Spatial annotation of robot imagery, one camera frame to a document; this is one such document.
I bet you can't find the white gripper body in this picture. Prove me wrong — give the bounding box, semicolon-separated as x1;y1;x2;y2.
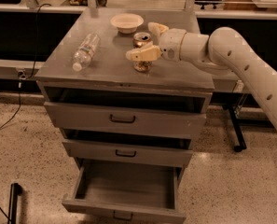
159;28;187;62

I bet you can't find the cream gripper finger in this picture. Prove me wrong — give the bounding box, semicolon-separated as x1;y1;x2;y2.
126;42;161;62
148;22;169;40

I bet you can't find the orange soda can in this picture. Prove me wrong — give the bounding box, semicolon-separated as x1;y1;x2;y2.
132;32;152;73

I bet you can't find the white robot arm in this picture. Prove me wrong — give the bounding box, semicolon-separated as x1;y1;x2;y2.
126;22;277;131

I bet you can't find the grey top drawer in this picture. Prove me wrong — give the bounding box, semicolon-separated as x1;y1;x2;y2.
45;87;205;139

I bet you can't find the grey drawer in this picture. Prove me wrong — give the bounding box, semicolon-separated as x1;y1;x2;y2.
45;87;205;139
62;129;193;167
62;160;186;224

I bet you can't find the grey drawer cabinet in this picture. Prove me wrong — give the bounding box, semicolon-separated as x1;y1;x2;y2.
35;7;215;185

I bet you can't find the grey middle drawer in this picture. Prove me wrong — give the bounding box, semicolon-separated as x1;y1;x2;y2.
62;129;193;167

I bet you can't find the grey bottom drawer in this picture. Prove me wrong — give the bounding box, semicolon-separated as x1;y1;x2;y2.
62;160;186;224

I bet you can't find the white paper bowl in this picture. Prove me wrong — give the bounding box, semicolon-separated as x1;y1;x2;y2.
110;13;144;34

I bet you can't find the clear plastic water bottle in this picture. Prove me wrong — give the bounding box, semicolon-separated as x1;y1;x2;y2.
72;33;101;72

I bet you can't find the black table leg with caster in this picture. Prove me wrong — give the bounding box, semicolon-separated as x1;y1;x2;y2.
228;106;247;152

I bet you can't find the black floor stand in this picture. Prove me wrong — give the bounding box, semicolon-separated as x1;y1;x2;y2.
7;183;22;224

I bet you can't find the black power cable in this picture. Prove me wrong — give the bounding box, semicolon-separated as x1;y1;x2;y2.
0;3;52;134

